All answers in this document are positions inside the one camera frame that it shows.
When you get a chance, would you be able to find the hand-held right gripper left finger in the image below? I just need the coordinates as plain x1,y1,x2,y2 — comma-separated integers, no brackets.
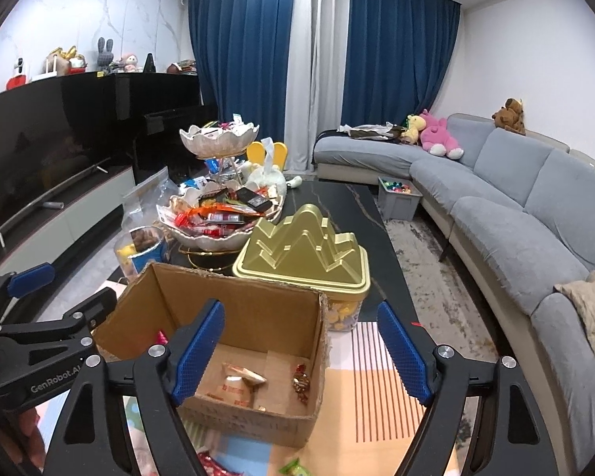
42,298,226,476

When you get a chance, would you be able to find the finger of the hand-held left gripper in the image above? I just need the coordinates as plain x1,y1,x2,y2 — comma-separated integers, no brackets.
0,263,56,308
62,288,118,330

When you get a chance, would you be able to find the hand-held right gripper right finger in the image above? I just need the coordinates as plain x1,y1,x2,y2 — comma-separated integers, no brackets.
377,301,556,476

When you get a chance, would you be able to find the brown cardboard box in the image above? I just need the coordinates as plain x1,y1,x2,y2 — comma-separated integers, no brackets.
93,262,330,449

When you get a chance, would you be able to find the shiny foil candy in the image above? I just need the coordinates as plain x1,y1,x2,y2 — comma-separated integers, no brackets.
292,364,312,402

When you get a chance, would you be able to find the red snack packet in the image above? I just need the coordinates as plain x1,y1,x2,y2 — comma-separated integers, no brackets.
196,451,241,476

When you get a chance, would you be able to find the person's left hand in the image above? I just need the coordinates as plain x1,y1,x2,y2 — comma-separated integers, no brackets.
0,401,48,474

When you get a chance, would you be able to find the colourful patchwork tablecloth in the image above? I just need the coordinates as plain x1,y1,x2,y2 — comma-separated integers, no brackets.
37,280,477,476

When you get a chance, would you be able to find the clear plastic snack jar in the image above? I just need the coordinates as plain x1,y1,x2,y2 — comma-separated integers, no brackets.
113,225,170,286

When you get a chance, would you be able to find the grey television cabinet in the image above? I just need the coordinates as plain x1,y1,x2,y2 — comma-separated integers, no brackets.
0,165,140,278

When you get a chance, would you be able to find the grey patterned rug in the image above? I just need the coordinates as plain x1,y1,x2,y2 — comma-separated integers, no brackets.
383,208,519,476

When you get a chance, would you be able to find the clear plastic bag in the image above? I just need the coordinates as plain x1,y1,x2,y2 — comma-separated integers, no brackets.
121,166,172,231

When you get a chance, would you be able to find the black television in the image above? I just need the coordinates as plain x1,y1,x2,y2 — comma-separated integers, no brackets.
0,75,130,259

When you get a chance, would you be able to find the heap of assorted snack packets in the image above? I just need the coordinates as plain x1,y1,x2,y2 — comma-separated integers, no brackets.
159,181,283,239

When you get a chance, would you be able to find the gold mountain-lid biscuit tin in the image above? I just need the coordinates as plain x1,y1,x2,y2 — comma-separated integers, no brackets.
232,203,372,333

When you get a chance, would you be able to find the grey toy storage bin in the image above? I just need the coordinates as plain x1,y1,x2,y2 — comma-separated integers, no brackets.
377,177,422,220

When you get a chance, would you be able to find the grey corner sofa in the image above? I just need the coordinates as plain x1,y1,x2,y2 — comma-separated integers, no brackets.
312,113,595,472

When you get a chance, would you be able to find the beige quilted jacket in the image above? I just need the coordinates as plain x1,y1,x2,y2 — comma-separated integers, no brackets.
554,270,595,363

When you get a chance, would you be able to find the black piano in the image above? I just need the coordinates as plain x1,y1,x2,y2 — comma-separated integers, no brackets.
104,72,219,186

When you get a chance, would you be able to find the tiered white bowl stand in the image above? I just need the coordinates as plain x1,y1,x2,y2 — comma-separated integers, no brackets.
156,119,287,273

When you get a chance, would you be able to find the white router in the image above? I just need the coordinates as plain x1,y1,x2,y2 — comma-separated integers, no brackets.
32,57,63,80

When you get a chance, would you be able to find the pink plush toy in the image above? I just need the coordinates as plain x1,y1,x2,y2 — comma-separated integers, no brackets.
419,108,464,160

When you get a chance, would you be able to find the gold figurine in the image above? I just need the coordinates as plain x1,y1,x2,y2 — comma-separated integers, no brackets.
50,46,87,75

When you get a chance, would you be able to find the pile of clothes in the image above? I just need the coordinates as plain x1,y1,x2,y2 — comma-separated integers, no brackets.
337,121,407,140

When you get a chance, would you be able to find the grey bunny plush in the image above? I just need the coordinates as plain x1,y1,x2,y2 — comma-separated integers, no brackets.
96,37,116,71

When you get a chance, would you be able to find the brown plush toy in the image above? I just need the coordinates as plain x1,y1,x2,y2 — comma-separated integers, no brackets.
492,98,526,136

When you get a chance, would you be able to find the blue curtain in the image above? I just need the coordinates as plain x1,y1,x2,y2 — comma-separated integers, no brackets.
186,0,298,144
344,0,463,132

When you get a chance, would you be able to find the white sheer curtain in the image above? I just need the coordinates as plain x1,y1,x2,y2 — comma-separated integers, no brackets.
282,0,350,172

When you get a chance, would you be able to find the white and red camera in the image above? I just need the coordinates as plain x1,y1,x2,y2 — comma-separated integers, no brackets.
7,57,31,89

